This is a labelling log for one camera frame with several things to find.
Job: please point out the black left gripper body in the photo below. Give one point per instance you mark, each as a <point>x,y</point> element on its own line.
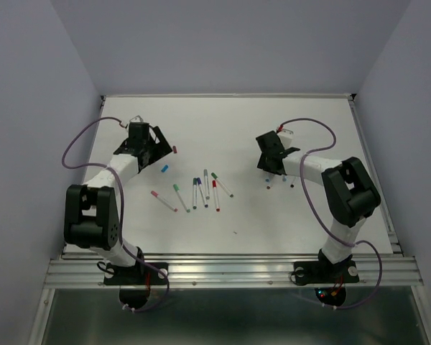
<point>146,145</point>

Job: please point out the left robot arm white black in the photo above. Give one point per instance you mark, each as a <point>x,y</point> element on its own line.
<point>94,211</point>

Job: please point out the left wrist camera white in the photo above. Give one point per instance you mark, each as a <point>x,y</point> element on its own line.
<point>137,119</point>

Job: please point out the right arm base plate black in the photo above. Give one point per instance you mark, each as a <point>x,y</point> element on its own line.
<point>329,278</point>

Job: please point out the red cap marker pen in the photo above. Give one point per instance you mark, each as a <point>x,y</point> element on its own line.
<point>216,196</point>

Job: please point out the pink cap marker pen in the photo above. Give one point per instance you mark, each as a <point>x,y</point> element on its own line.
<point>164,201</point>

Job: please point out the aluminium rail frame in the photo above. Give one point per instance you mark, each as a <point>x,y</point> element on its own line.
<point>219,271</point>

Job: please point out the black cap marker pen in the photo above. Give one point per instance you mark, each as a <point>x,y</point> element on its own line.
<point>293,180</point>

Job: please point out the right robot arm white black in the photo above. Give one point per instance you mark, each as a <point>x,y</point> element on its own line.
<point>349,190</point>

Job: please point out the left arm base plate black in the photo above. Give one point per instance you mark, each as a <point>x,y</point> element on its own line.
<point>135,282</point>

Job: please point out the brown cap marker pen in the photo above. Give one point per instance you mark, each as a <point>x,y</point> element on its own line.
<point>269,182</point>

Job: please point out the light green cap marker pen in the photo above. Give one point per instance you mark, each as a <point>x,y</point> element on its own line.
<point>181,199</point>

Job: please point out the dark green cap marker pen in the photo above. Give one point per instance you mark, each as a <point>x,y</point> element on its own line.
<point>195,194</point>

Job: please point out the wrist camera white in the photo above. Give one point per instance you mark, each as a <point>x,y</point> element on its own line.
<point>137,119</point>
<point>286,136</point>

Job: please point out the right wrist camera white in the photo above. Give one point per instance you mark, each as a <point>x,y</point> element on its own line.
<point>286,136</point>

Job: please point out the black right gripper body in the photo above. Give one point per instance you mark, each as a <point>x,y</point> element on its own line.
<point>263,162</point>

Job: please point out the grey cap marker pen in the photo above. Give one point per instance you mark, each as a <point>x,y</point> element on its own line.
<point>206,184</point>

